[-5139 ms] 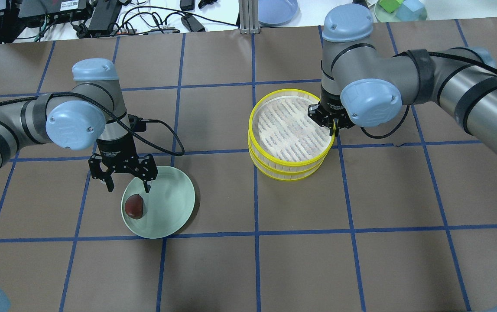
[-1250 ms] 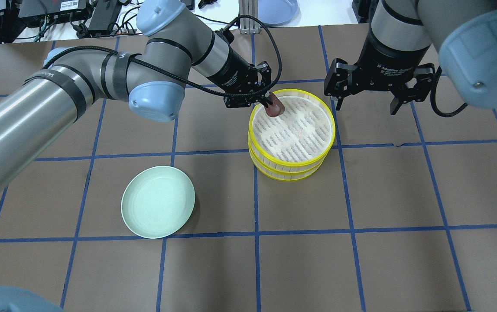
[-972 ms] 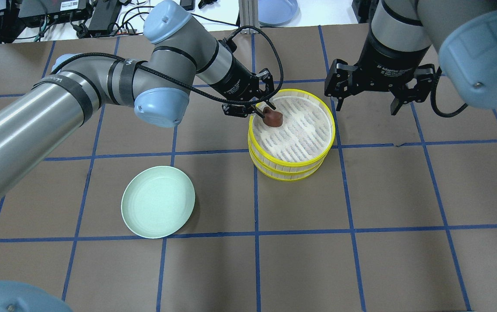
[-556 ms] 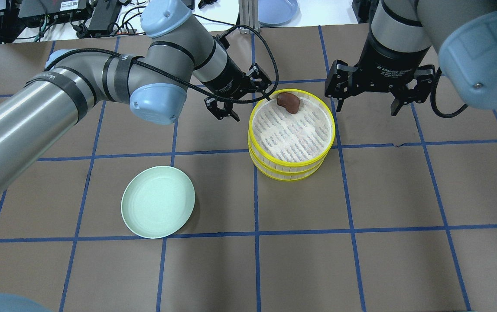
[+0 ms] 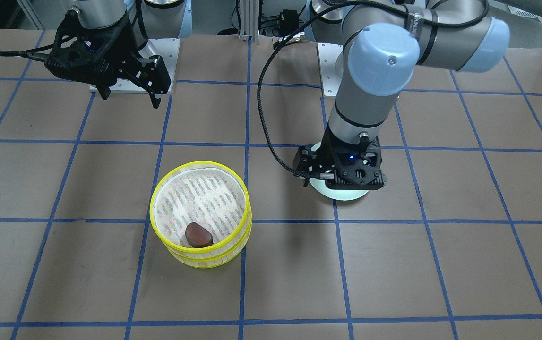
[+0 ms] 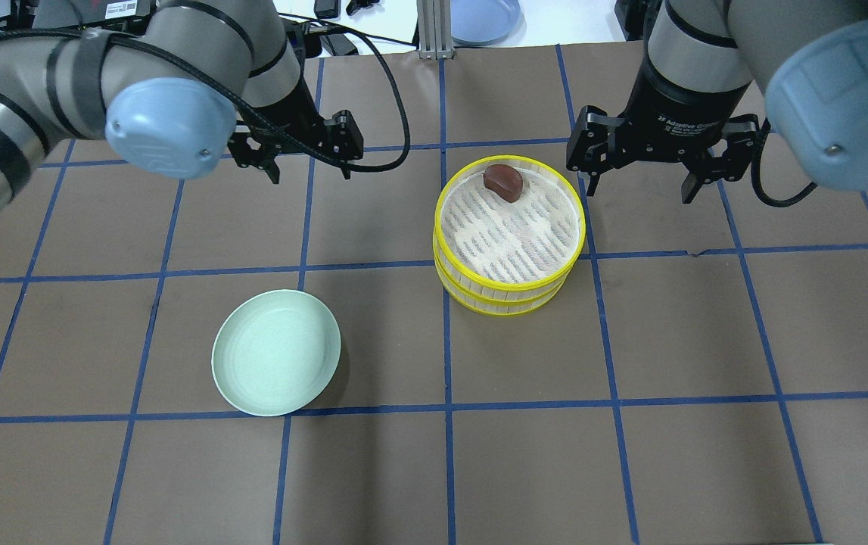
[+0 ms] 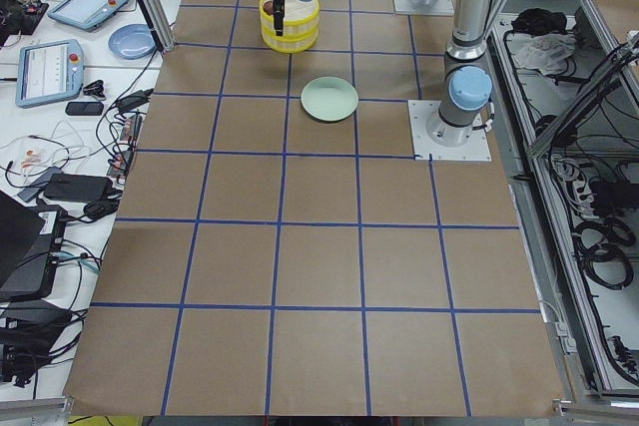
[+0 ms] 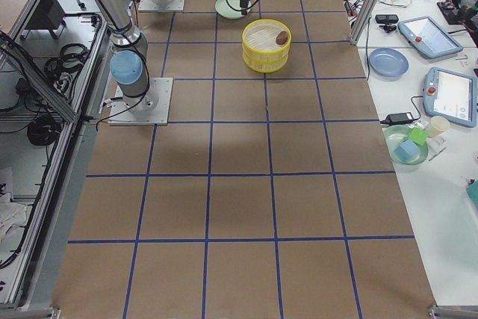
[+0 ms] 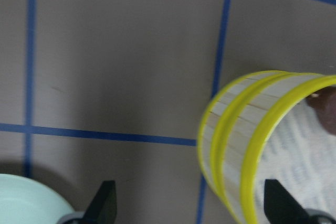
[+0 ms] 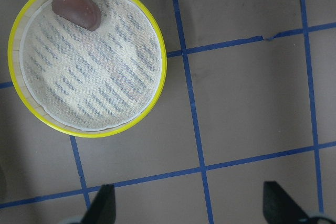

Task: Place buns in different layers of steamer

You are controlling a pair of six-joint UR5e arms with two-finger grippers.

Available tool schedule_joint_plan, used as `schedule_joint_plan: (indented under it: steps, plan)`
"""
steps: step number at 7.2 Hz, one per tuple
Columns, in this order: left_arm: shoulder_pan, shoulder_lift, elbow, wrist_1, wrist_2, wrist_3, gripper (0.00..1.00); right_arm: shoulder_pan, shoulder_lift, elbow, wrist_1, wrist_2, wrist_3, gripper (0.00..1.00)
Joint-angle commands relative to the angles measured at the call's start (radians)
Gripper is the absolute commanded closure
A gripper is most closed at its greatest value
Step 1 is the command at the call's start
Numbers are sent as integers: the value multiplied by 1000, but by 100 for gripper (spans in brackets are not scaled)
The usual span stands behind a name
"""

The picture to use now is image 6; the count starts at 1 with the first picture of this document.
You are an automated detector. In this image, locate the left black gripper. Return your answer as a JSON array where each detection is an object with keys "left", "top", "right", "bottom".
[{"left": 227, "top": 73, "right": 364, "bottom": 184}]

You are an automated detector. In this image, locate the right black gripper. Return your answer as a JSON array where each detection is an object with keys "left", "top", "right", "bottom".
[{"left": 566, "top": 58, "right": 758, "bottom": 204}]

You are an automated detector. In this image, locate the brown steamed bun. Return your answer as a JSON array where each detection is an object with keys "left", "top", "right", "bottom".
[{"left": 482, "top": 164, "right": 524, "bottom": 203}]

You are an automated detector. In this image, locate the yellow steamer layer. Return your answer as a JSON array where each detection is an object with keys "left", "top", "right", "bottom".
[
  {"left": 434, "top": 261, "right": 565, "bottom": 316},
  {"left": 431, "top": 154, "right": 586, "bottom": 292}
]

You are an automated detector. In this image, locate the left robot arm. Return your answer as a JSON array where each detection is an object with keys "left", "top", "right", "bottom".
[{"left": 0, "top": 1, "right": 363, "bottom": 211}]

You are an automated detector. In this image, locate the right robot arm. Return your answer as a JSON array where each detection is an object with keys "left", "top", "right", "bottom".
[{"left": 566, "top": 1, "right": 868, "bottom": 207}]

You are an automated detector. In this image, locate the black power adapter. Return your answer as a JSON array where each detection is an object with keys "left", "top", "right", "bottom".
[{"left": 320, "top": 33, "right": 359, "bottom": 58}]

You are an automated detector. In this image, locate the light green plate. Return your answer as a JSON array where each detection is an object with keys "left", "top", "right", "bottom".
[{"left": 211, "top": 289, "right": 341, "bottom": 417}]

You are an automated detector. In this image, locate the blue plate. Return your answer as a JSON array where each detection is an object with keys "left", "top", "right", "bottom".
[{"left": 449, "top": 1, "right": 521, "bottom": 46}]

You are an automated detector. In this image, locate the aluminium frame post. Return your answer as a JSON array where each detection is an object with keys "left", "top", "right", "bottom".
[{"left": 416, "top": 0, "right": 455, "bottom": 60}]

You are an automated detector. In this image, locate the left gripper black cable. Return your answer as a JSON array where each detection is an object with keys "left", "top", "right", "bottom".
[{"left": 0, "top": 15, "right": 412, "bottom": 173}]

